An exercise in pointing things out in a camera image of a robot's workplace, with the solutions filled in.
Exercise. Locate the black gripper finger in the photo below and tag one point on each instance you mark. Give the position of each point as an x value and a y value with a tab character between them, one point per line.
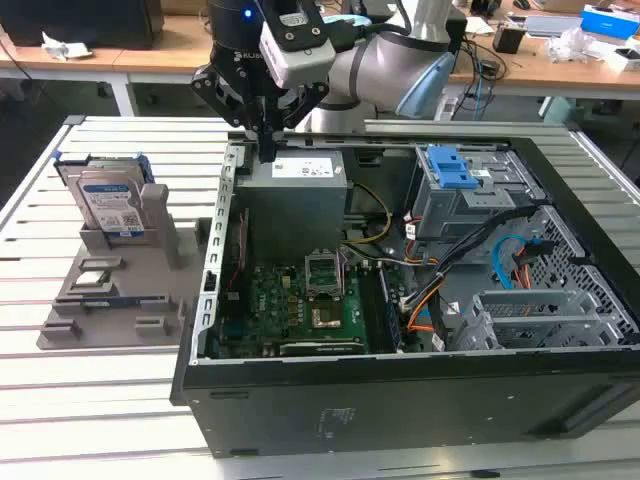
220	95
305	100

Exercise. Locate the hard disk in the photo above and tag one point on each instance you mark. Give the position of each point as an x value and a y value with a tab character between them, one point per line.
107	200

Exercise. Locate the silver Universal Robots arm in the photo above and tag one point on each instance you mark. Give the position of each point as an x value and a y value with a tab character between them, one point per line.
380	65

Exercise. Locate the grey metal disk bay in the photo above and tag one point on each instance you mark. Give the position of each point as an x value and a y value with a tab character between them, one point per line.
530	320

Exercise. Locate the grey power supply unit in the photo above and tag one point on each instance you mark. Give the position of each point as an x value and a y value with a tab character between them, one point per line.
290	210

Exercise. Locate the white power strip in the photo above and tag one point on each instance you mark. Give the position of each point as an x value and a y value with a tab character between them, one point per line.
446	107

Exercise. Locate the large black box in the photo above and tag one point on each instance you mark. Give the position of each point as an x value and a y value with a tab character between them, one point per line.
80	22

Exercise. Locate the blue plastic cage latch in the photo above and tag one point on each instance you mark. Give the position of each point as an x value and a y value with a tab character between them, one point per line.
450	170

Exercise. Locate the crumpled white paper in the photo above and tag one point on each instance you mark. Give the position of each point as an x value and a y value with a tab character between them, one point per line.
65	47

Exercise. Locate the black desktop speaker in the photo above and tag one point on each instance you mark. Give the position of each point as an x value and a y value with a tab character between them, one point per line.
459	30

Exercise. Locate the grey optical drive cage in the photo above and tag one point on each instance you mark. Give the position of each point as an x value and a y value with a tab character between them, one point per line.
450	215

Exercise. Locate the grey parts rack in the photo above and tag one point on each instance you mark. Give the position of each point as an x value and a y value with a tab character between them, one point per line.
125	270

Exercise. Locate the green motherboard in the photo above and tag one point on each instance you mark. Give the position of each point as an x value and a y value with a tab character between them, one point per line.
272	300

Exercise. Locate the small black box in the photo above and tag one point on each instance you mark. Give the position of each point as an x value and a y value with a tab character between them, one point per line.
507	39

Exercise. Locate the CPU socket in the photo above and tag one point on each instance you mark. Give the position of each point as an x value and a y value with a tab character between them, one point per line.
326	318

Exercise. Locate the silver CPU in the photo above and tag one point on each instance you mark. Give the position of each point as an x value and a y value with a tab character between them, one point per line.
92	278

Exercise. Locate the installed RAM stick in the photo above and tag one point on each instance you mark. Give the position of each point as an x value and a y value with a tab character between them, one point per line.
391	310

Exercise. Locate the black graphics card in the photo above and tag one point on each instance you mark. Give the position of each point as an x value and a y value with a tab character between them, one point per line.
320	348

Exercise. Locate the clear plastic bags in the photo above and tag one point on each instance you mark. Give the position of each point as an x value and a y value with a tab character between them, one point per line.
570	45

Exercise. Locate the blue cardboard box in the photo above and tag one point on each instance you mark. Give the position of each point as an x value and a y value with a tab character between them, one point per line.
610	20

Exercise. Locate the black PC case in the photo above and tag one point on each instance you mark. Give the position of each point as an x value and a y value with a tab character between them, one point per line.
400	405

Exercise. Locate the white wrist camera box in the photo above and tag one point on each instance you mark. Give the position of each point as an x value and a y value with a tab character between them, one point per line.
300	55

